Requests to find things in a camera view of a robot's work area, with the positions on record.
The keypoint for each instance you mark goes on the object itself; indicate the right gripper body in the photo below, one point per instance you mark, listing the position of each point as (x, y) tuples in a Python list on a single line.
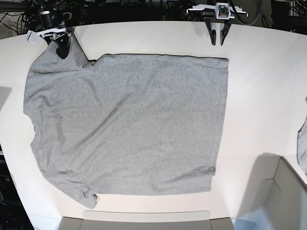
[(55, 33)]

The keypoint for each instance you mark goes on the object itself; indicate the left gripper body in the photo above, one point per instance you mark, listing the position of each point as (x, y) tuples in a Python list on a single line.
[(209, 10)]

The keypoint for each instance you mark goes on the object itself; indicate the grey T-shirt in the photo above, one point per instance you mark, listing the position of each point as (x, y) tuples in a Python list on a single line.
[(126, 124)]

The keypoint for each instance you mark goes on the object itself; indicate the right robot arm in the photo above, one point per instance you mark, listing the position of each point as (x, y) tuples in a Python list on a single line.
[(51, 17)]

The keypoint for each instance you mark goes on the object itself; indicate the grey garment at right edge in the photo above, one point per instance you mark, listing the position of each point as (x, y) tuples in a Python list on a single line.
[(302, 147)]

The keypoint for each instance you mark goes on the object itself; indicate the grey plastic bin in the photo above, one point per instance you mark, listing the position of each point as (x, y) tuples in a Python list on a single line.
[(275, 197)]

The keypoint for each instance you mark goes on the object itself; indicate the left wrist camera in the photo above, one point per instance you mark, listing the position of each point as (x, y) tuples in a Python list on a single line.
[(222, 11)]

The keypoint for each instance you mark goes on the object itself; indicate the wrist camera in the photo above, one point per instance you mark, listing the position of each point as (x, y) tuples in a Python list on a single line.
[(34, 37), (222, 11)]

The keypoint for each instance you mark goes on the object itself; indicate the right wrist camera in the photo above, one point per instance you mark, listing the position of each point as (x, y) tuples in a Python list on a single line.
[(34, 37)]

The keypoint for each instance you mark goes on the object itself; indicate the black cable bundle background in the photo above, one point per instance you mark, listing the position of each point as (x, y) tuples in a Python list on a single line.
[(19, 16)]

